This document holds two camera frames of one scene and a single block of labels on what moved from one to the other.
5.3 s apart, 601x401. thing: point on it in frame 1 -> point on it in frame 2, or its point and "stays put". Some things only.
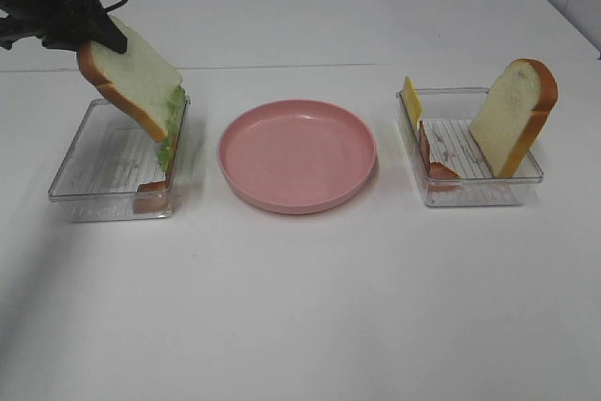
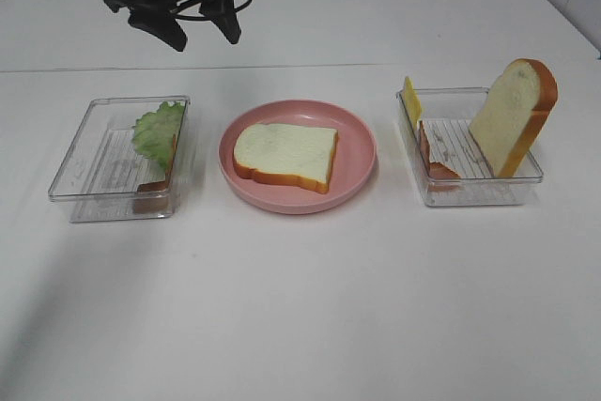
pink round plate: x=295 y=156 stays put
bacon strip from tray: x=440 y=177 stays put
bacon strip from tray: x=157 y=197 stays put
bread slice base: x=137 y=84 -> x=289 y=153
